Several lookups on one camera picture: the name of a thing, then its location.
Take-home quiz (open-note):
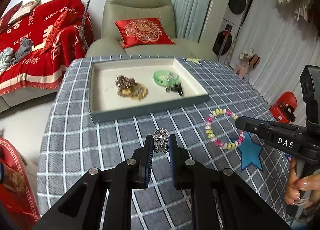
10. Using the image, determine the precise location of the light blue clothing bundle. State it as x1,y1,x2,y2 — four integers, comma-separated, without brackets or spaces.
0,47,14,74

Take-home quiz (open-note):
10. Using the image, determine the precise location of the green plastic bangle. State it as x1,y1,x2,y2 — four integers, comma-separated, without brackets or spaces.
153,70,180,87

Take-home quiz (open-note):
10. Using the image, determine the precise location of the grey clothing piece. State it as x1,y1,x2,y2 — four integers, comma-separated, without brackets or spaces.
13,38,34,64

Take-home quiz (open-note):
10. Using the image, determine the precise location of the blue star patch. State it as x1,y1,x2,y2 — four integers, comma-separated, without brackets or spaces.
235,131,263,171

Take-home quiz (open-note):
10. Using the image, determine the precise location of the person's right hand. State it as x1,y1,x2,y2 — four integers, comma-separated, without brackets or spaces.
285,157,320,208

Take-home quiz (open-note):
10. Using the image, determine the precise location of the red embroidered cushion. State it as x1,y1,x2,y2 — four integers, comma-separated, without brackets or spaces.
114,18,175,49

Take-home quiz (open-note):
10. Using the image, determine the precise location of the grey sofa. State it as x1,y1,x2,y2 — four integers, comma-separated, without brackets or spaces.
0,88,58,112

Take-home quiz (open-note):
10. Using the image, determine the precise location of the grey braided cable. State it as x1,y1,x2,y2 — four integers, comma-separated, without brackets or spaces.
81,0,104,51

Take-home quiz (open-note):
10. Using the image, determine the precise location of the brown braided bracelet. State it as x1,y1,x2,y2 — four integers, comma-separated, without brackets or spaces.
115,74,137,93

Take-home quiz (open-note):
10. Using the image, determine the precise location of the grey checked tablecloth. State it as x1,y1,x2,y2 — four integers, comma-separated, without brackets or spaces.
37,56,289,219

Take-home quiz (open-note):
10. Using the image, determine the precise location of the cream jewelry tray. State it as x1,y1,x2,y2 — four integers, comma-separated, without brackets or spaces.
89,58,209,123

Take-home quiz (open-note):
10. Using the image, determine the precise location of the printed face pillow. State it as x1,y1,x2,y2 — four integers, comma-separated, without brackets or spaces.
8,0,41,25

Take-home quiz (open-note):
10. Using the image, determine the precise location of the yellow star patch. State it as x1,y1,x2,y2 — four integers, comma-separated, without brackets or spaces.
185,58,201,65

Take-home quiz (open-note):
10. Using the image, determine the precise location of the red wedding sofa blanket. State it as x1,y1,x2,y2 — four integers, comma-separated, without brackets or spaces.
1,0,87,95

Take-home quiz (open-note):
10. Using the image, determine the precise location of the pastel beaded bracelet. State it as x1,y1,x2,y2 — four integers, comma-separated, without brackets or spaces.
204,108,246,150

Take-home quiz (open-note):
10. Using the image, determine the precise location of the green leather armchair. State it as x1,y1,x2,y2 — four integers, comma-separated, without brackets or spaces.
86,0,217,62

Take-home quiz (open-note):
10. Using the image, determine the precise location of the red container on floor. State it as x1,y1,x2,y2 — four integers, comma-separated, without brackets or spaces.
270,91,297,124

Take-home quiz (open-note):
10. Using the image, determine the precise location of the yellow flower bracelet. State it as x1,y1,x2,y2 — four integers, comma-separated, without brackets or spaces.
117,83,149,101

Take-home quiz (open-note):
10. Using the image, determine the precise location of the black hair clip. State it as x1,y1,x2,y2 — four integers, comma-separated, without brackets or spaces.
165,83,184,96

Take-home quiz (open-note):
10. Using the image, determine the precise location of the red round box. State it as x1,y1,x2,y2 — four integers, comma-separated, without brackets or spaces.
1,138,40,229

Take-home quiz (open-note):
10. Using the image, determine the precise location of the silver ornate ring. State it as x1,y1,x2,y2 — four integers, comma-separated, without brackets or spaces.
152,128,171,154

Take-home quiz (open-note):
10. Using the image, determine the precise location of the silver hair clip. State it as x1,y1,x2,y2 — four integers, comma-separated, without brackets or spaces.
164,72,179,83

